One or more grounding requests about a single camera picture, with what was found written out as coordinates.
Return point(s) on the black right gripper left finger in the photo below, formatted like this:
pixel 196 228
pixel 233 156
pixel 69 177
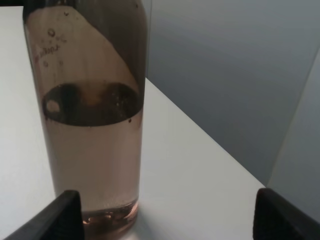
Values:
pixel 60 220

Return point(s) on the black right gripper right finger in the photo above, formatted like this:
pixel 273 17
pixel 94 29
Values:
pixel 275 218

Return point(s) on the brown translucent water bottle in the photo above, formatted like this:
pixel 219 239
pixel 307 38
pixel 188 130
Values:
pixel 88 60

